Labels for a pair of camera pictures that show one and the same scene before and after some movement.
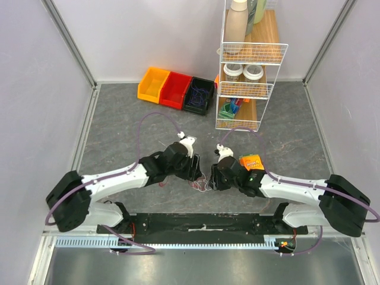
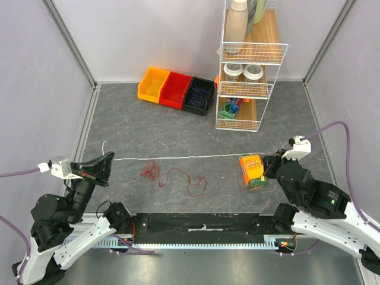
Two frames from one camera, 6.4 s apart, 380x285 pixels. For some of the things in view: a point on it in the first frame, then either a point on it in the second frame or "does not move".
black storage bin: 198,94 does not move
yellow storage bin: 149,88 does not move
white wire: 202,185 to 105,142
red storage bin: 173,90 does not move
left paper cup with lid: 233,71 does not move
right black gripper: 217,177 to 272,165
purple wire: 199,95 does not move
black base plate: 200,228 does not move
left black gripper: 193,172 to 97,169
